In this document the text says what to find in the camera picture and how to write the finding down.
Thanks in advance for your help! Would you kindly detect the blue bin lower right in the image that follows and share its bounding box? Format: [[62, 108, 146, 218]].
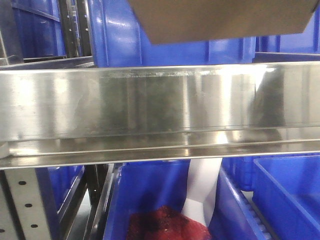
[[209, 153, 320, 240]]

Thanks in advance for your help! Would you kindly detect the stainless steel shelf beam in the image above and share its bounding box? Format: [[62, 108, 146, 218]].
[[0, 61, 320, 169]]

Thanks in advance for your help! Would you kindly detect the red mesh bag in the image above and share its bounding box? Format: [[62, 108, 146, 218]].
[[125, 205, 213, 240]]

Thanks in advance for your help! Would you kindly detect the blue bin upper right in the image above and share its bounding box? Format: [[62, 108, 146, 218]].
[[253, 8, 320, 63]]

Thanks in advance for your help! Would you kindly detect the blue bin upper shelf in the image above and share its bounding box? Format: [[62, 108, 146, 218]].
[[87, 0, 256, 68]]

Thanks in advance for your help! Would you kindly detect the perforated steel shelf upright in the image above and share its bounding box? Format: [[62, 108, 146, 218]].
[[0, 167, 63, 240]]

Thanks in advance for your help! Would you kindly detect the black rack upright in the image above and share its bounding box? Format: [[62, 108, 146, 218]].
[[57, 0, 92, 58]]

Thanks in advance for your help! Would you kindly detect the blue bin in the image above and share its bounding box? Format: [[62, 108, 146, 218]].
[[102, 159, 213, 240], [253, 8, 320, 63], [209, 153, 320, 240], [11, 0, 66, 58]]

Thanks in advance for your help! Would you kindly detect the tan cardboard box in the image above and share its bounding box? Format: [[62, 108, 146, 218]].
[[129, 0, 320, 44]]

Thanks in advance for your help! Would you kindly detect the blue bin lower middle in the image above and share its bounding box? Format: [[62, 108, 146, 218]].
[[102, 159, 213, 240]]

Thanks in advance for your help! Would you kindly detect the blue bin upper left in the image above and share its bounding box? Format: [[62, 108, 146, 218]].
[[11, 0, 66, 58]]

